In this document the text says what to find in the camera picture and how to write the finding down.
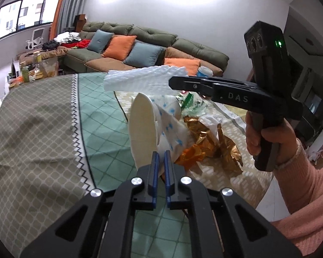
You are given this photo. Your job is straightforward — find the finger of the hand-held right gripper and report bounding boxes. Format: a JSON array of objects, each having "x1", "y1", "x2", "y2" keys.
[
  {"x1": 169, "y1": 77, "x2": 215, "y2": 98},
  {"x1": 205, "y1": 77, "x2": 257, "y2": 89}
]

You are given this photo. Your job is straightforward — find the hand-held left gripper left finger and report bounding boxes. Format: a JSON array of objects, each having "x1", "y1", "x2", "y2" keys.
[{"x1": 20, "y1": 152, "x2": 160, "y2": 258}]

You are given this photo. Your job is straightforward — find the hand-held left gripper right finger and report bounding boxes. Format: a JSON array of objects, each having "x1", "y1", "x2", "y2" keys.
[{"x1": 164, "y1": 150, "x2": 302, "y2": 258}]

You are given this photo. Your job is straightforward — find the orange peel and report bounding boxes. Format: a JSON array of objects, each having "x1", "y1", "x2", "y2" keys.
[{"x1": 175, "y1": 147, "x2": 203, "y2": 167}]

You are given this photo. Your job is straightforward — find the crushed white paper cup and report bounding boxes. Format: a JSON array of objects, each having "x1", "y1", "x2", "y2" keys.
[{"x1": 128, "y1": 93, "x2": 192, "y2": 176}]

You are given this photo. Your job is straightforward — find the white foam sheet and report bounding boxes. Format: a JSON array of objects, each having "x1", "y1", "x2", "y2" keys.
[{"x1": 104, "y1": 65, "x2": 189, "y2": 98}]

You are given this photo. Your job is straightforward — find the gold snack packet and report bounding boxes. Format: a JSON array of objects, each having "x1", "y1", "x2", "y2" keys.
[{"x1": 195, "y1": 125, "x2": 244, "y2": 177}]

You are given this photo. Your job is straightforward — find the person's right forearm pink sleeve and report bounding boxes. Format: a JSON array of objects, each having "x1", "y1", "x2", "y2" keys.
[{"x1": 269, "y1": 140, "x2": 323, "y2": 258}]

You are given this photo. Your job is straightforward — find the person's right hand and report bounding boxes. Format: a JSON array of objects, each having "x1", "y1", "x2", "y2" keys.
[{"x1": 245, "y1": 111, "x2": 298, "y2": 165}]

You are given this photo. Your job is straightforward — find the green and white wrapper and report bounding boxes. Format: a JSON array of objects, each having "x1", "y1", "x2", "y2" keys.
[{"x1": 178, "y1": 91, "x2": 208, "y2": 117}]

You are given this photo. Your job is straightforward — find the blue paper cup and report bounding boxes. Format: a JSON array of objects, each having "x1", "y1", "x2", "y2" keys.
[{"x1": 196, "y1": 66, "x2": 214, "y2": 77}]

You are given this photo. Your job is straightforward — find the small orange cushion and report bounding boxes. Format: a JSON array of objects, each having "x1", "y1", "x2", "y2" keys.
[{"x1": 164, "y1": 58, "x2": 201, "y2": 76}]

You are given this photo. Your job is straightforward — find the crumpled gold wrapper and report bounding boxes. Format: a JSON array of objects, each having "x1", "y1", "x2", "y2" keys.
[{"x1": 183, "y1": 116, "x2": 205, "y2": 140}]

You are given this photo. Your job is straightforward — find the crumpled white tissue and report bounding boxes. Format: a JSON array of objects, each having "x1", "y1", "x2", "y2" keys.
[{"x1": 199, "y1": 114, "x2": 224, "y2": 133}]

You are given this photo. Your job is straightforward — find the large teal cushion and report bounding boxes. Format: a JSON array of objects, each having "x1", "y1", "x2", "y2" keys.
[{"x1": 124, "y1": 42, "x2": 165, "y2": 67}]

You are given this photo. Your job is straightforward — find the green and brown sofa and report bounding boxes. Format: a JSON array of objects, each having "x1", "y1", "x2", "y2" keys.
[{"x1": 63, "y1": 21, "x2": 229, "y2": 77}]

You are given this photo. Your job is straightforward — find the large orange cushion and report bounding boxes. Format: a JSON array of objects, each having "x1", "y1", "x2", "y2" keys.
[{"x1": 102, "y1": 35, "x2": 137, "y2": 59}]

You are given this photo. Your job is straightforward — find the small teal cushion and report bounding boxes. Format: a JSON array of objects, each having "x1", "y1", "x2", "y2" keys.
[{"x1": 87, "y1": 29, "x2": 114, "y2": 54}]

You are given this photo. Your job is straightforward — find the box with scraps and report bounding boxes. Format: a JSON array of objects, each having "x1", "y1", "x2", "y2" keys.
[{"x1": 304, "y1": 140, "x2": 323, "y2": 168}]

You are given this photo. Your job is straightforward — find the red cloth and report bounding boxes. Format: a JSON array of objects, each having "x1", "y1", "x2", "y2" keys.
[{"x1": 71, "y1": 40, "x2": 91, "y2": 49}]

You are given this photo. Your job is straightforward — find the patterned tablecloth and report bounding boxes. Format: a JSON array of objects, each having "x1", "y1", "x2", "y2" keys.
[{"x1": 0, "y1": 72, "x2": 275, "y2": 258}]

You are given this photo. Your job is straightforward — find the dark wooden stand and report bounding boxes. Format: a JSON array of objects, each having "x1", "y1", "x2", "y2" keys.
[{"x1": 74, "y1": 14, "x2": 87, "y2": 33}]

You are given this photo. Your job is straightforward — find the silver white cloth pile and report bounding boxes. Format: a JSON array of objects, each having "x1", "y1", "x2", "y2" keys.
[{"x1": 55, "y1": 32, "x2": 81, "y2": 44}]

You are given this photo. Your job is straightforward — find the grey curtain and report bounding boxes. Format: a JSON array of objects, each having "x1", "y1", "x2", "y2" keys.
[{"x1": 61, "y1": 0, "x2": 91, "y2": 33}]

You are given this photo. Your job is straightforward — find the black bag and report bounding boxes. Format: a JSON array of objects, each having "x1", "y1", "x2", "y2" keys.
[{"x1": 42, "y1": 40, "x2": 60, "y2": 51}]

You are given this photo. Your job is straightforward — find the orange curtain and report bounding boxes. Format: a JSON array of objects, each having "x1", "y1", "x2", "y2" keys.
[{"x1": 50, "y1": 0, "x2": 70, "y2": 41}]

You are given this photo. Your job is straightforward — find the white office chair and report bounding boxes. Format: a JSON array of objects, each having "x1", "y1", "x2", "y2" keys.
[{"x1": 26, "y1": 29, "x2": 45, "y2": 49}]

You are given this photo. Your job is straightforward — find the large window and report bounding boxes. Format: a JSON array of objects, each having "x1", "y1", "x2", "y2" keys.
[{"x1": 0, "y1": 0, "x2": 61, "y2": 45}]

